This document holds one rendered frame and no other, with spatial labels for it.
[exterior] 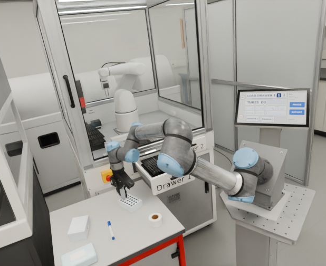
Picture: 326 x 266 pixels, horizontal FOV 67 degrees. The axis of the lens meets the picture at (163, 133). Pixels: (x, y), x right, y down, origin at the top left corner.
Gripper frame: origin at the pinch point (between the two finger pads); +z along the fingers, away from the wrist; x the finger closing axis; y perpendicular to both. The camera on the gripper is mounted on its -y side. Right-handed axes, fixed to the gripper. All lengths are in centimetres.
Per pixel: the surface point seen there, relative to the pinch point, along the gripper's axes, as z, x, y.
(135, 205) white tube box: 2.0, -0.1, -8.4
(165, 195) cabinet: 28, -43, 11
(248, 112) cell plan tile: -23, -110, -25
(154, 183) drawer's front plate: -8.6, -11.6, -14.2
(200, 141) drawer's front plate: -8, -73, -4
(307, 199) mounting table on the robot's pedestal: 5, -60, -82
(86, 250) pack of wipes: 0.8, 36.3, -15.5
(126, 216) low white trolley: 5.2, 6.9, -7.4
